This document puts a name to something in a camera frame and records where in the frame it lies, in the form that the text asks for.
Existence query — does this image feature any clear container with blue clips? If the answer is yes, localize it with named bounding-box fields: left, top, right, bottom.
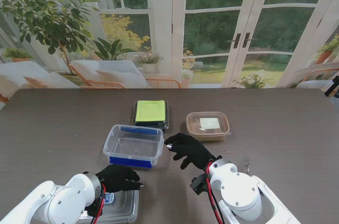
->
left=102, top=124, right=165, bottom=169

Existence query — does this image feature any black tripod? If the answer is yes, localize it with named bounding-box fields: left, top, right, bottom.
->
left=324, top=75, right=339, bottom=98

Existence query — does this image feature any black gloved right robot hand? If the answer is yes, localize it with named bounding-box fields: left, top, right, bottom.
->
left=164, top=132, right=217, bottom=171

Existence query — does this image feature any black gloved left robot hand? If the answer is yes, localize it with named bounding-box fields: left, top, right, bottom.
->
left=95, top=164, right=145, bottom=194

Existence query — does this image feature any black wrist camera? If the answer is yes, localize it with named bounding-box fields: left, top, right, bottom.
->
left=190, top=175, right=209, bottom=195
left=84, top=196, right=106, bottom=218

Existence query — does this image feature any red left arm cable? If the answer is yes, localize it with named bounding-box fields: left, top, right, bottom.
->
left=91, top=180, right=107, bottom=224

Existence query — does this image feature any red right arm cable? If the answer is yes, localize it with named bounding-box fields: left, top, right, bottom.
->
left=206, top=160, right=226, bottom=224

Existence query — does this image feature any black plastic ridged tray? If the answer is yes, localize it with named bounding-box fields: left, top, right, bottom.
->
left=133, top=100, right=171, bottom=131

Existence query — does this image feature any clear lid with blue label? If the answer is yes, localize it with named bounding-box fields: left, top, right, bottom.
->
left=78, top=189, right=140, bottom=224

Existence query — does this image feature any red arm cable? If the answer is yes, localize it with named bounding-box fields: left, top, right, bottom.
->
left=206, top=160, right=226, bottom=224
left=91, top=180, right=107, bottom=224

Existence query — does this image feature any clear lid with green paper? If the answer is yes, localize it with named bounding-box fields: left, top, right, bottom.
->
left=133, top=100, right=169, bottom=129

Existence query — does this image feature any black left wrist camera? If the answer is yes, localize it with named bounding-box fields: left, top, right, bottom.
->
left=84, top=196, right=106, bottom=218

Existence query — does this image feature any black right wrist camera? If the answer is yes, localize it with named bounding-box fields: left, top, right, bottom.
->
left=190, top=175, right=209, bottom=195

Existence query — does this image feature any clear lid with white label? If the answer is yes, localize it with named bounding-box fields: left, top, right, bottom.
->
left=186, top=112, right=231, bottom=138

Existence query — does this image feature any printed garden door backdrop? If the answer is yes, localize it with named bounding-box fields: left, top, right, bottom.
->
left=0, top=0, right=339, bottom=90

